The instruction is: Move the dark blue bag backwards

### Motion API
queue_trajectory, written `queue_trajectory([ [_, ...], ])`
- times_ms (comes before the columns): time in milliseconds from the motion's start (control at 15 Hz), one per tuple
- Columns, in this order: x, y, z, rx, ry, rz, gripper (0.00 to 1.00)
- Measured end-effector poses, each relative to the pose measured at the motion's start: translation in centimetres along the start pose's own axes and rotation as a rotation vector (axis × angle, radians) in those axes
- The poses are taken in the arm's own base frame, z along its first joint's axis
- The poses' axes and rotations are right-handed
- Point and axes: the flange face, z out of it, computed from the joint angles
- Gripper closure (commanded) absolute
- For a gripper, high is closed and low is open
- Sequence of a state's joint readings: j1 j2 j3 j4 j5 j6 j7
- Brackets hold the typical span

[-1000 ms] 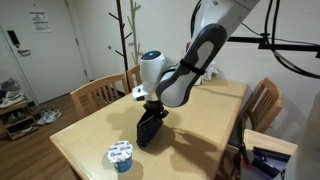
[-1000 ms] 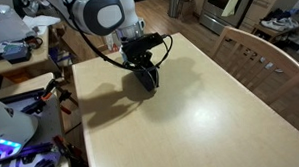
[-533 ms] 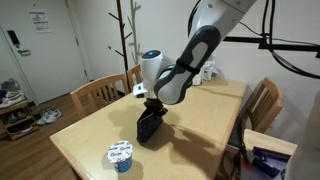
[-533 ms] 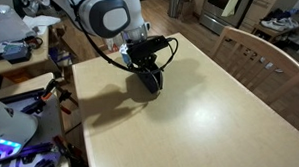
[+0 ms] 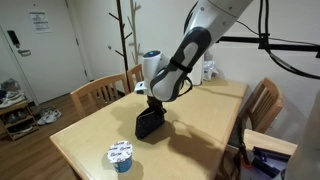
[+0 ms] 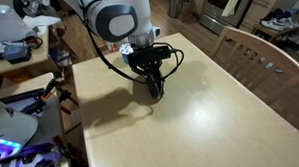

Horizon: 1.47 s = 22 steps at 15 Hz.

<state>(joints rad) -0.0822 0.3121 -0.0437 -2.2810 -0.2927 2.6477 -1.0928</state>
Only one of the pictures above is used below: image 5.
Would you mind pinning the white paper notice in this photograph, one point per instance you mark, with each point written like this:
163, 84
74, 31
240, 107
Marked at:
40, 20

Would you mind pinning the white paper towel roll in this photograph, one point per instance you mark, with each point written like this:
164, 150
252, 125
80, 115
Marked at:
198, 73

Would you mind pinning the grey shoes pair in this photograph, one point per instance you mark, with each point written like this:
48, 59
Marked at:
10, 85

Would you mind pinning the wooden chair curved backrest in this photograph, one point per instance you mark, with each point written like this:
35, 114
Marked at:
266, 103

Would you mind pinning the purple box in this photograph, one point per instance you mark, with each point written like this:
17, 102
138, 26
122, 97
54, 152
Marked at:
270, 161

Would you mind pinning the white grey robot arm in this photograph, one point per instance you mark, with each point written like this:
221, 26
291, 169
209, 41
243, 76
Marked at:
196, 40

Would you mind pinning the wooden chair wide slatted back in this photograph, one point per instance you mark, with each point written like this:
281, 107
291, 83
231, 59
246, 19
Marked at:
100, 88

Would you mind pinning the black stand with red clamp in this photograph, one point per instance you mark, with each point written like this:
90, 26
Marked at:
240, 143

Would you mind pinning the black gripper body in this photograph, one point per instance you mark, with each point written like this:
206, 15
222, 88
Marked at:
156, 102

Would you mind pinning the clear plastic bag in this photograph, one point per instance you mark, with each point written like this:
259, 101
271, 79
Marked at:
210, 70

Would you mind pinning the dark shoes inside rack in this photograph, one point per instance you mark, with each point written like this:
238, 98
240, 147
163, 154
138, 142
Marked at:
16, 117

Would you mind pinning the black digital door lock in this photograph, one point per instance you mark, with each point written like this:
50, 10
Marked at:
13, 37

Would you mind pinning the dark brown coat rack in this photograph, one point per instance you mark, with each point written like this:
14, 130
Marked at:
124, 43

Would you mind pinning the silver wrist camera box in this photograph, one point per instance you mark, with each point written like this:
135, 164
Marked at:
140, 87

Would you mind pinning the dark blue dotted bag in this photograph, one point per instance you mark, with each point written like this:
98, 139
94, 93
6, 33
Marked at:
148, 126

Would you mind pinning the white sneaker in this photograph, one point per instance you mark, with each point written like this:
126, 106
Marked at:
42, 118
54, 116

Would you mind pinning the small wooden side table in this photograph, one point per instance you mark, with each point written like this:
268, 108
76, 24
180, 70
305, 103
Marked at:
270, 141

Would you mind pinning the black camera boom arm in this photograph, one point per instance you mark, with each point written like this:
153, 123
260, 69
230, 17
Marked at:
286, 46

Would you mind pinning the wooden chair narrow slatted back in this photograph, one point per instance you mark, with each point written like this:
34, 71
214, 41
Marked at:
136, 75

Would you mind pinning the wooden shoe rack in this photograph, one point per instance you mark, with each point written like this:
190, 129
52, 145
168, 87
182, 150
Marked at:
20, 121

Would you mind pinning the blue yogurt cup foil lid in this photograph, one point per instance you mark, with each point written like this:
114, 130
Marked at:
120, 156

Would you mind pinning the white sneakers pair on rack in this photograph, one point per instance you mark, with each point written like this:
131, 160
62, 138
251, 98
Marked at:
13, 99

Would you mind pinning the white door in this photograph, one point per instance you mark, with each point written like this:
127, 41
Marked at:
53, 63

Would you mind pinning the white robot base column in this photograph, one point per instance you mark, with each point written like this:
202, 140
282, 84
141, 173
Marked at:
306, 153

